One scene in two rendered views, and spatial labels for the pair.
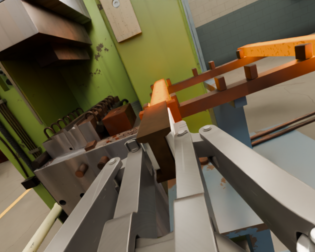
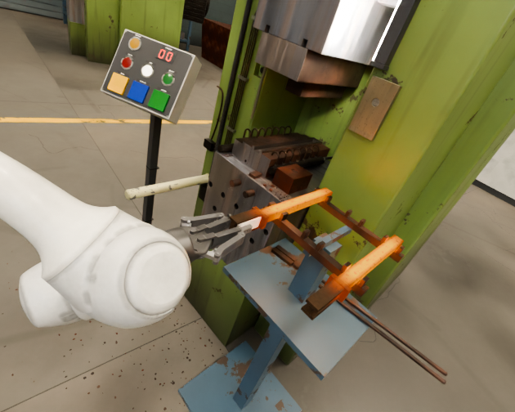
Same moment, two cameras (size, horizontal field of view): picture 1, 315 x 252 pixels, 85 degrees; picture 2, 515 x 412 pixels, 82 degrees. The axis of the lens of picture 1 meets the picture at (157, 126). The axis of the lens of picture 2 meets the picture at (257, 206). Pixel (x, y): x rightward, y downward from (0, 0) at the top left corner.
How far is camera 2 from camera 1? 54 cm
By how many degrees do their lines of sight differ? 27
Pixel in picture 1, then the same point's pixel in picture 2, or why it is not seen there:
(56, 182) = (218, 170)
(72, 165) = (235, 172)
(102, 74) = (341, 116)
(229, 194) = (274, 288)
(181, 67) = (374, 196)
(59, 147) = (240, 152)
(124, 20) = (368, 120)
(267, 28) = not seen: outside the picture
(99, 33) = not seen: hidden behind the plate
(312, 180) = (310, 333)
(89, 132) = (263, 165)
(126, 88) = not seen: hidden behind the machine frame
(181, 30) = (404, 172)
